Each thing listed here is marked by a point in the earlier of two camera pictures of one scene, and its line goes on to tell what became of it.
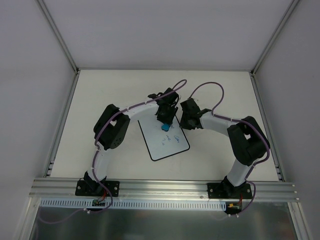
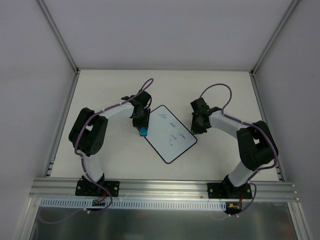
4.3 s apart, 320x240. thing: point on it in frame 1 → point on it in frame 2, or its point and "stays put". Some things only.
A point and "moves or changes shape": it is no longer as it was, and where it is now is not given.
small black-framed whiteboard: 160,143 moves or changes shape
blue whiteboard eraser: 165,127 → 143,131
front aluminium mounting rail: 43,187 stays put
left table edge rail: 53,156 stays put
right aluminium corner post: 273,37 stays put
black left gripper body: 164,116 → 139,121
